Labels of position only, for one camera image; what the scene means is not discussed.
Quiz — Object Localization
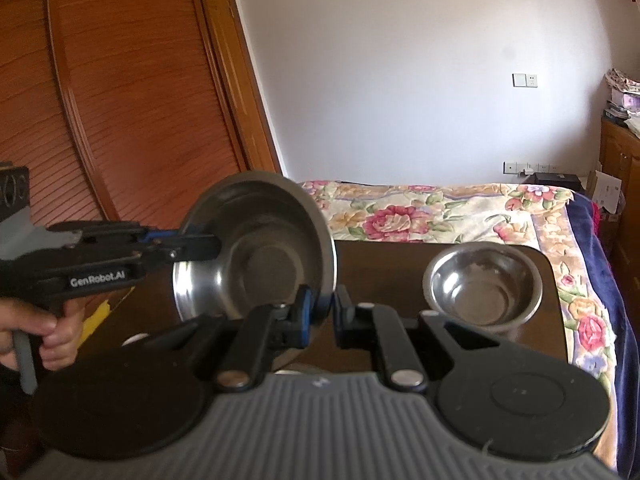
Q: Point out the dark blue blanket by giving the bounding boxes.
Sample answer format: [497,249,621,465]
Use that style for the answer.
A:
[564,189,635,471]

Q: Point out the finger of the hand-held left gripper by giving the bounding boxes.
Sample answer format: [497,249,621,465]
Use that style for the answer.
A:
[142,228,187,243]
[145,236,224,264]

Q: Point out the medium stainless steel bowl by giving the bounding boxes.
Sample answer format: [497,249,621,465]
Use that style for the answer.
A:
[171,170,337,324]

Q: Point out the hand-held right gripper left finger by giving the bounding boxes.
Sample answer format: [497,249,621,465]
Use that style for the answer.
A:
[142,284,317,394]

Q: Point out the white cardboard box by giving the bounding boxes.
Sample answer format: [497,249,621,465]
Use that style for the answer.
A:
[586,170,627,217]

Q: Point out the brown wooden slatted wardrobe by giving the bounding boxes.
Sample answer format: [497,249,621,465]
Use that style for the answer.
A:
[0,0,283,233]

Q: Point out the small stainless steel bowl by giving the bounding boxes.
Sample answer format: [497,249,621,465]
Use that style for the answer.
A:
[422,241,544,335]

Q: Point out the white wall socket strip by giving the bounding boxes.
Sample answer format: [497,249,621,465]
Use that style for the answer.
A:
[503,160,559,176]

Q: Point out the yellow striped object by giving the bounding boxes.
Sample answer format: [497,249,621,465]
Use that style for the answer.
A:
[80,299,112,343]

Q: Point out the pile of folded items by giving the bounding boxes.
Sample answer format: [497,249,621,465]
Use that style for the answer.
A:
[602,67,640,137]

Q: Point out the floral bed blanket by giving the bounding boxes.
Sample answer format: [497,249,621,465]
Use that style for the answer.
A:
[295,180,588,368]

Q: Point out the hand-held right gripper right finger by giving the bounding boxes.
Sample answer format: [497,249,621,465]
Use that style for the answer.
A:
[332,284,507,394]

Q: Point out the person's left hand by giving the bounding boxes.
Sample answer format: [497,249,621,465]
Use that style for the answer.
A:
[0,296,87,372]

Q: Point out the wooden cabinet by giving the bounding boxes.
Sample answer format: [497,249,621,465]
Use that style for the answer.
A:
[599,117,640,321]

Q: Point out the black box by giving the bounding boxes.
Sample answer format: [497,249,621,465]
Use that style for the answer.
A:
[532,172,582,192]

